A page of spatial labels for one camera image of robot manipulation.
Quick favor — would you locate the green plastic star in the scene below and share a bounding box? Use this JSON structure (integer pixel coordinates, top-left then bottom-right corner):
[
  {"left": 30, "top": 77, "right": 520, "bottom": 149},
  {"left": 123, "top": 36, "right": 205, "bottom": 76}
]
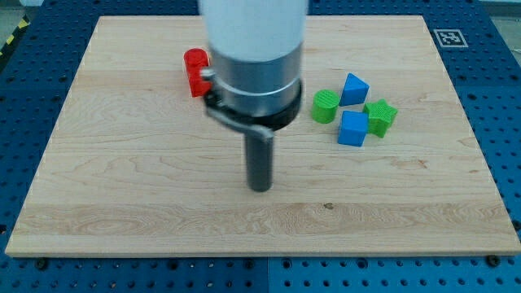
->
[{"left": 363, "top": 98, "right": 398, "bottom": 138}]

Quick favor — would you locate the black bolt right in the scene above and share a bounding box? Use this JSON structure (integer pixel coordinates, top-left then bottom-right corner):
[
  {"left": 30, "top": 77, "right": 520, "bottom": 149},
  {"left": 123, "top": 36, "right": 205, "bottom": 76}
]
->
[{"left": 485, "top": 255, "right": 501, "bottom": 268}]

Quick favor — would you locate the blue triangular prism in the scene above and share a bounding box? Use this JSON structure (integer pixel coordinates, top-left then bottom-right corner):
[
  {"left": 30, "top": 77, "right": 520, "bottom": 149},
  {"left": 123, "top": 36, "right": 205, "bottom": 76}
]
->
[{"left": 339, "top": 72, "right": 370, "bottom": 107}]

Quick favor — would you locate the red plastic block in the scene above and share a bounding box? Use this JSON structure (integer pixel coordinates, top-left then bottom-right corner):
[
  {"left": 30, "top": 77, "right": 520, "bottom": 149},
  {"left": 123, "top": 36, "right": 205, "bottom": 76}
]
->
[{"left": 183, "top": 48, "right": 212, "bottom": 98}]

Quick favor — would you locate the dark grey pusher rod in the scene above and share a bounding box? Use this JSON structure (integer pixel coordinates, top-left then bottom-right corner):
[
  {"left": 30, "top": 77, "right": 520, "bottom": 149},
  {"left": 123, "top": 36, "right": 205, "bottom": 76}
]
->
[{"left": 244, "top": 131, "right": 274, "bottom": 192}]

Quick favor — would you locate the blue plastic cube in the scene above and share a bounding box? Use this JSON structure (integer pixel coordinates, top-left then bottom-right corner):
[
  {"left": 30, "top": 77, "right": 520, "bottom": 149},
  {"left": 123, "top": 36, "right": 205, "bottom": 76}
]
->
[{"left": 337, "top": 111, "right": 369, "bottom": 147}]

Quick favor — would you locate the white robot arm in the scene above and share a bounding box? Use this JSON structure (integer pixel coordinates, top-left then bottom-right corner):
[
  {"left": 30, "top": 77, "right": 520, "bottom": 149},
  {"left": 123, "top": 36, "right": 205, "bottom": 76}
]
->
[{"left": 198, "top": 0, "right": 309, "bottom": 192}]

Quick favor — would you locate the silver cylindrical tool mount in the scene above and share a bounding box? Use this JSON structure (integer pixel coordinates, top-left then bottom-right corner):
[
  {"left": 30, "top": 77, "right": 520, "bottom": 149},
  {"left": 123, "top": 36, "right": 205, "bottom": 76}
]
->
[{"left": 201, "top": 42, "right": 303, "bottom": 142}]

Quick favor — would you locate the wooden board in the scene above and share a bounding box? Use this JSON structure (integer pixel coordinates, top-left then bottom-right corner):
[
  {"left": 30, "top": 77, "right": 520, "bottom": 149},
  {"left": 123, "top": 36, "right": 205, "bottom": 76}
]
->
[{"left": 6, "top": 15, "right": 520, "bottom": 258}]

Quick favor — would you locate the black bolt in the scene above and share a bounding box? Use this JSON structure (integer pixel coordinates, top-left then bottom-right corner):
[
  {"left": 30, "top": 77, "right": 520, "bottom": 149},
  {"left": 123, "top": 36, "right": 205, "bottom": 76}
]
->
[
  {"left": 485, "top": 255, "right": 501, "bottom": 268},
  {"left": 34, "top": 258, "right": 48, "bottom": 271}
]

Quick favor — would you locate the fiducial marker tag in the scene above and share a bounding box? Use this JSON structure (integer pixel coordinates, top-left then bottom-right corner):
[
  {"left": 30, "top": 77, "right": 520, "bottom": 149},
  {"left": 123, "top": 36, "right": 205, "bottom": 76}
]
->
[{"left": 433, "top": 28, "right": 468, "bottom": 48}]

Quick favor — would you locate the black bolt left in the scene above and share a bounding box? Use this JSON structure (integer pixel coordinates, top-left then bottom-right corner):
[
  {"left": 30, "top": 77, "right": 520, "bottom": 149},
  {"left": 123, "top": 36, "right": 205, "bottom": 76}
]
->
[{"left": 34, "top": 258, "right": 48, "bottom": 271}]

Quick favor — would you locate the green plastic cylinder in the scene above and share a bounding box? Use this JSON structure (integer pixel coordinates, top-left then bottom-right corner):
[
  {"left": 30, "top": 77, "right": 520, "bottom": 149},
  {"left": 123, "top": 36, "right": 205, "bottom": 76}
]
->
[{"left": 311, "top": 90, "right": 340, "bottom": 124}]

